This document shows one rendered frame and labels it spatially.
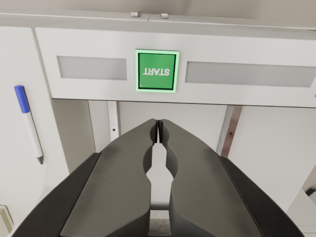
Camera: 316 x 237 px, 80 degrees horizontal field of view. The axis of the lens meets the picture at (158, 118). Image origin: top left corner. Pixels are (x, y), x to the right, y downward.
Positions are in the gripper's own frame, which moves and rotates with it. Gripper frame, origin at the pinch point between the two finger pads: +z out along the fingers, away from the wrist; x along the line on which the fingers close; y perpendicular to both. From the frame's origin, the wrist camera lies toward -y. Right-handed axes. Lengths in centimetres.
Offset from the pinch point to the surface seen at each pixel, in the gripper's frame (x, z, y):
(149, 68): -1.1, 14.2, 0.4
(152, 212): 1, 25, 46
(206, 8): 27, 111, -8
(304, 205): 61, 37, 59
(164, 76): 1.0, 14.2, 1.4
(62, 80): -12.9, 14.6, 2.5
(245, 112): 21.4, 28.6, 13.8
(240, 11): 47, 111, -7
